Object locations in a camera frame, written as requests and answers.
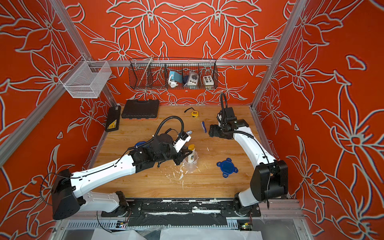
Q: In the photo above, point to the clear plastic container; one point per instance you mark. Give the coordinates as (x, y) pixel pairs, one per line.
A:
(191, 167)

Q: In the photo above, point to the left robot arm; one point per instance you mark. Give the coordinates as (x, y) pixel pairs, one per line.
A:
(73, 192)

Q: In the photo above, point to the white wire basket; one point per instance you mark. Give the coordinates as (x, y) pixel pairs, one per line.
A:
(85, 81)

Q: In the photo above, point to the aluminium crossbar back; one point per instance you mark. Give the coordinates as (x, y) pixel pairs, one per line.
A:
(219, 63)

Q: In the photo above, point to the aluminium frame post right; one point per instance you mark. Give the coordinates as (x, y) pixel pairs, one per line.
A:
(289, 28)

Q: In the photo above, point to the black wire wall basket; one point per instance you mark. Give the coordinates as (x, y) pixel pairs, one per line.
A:
(155, 76)

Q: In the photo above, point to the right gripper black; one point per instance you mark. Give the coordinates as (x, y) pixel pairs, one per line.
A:
(215, 130)

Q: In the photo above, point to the blue lid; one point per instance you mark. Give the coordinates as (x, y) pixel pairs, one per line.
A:
(227, 167)
(139, 144)

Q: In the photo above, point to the grey device in basket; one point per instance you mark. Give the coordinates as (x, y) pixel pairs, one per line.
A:
(192, 80)

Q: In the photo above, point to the aluminium frame post left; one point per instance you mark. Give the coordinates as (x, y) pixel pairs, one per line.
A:
(79, 43)

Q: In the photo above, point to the black box yellow label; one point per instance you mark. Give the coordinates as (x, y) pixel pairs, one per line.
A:
(113, 119)

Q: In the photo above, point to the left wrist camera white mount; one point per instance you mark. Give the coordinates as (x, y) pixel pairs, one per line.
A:
(181, 142)

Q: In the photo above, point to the yellow tape measure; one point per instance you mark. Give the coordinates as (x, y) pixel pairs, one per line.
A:
(194, 113)

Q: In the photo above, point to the white bottle yellow cap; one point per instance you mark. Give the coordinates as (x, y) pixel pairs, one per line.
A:
(191, 156)

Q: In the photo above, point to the aluminium frame post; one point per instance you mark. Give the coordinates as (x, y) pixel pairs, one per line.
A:
(289, 28)
(79, 43)

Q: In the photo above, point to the white button box in basket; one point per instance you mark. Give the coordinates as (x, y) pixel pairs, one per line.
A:
(208, 81)

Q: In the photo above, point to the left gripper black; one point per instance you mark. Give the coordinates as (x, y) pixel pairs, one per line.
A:
(181, 155)

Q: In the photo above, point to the blue white item in basket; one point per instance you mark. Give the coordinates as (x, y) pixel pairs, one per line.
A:
(175, 79)

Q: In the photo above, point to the black tool case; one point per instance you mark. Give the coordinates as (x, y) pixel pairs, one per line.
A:
(135, 109)

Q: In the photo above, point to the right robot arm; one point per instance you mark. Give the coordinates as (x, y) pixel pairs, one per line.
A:
(270, 177)

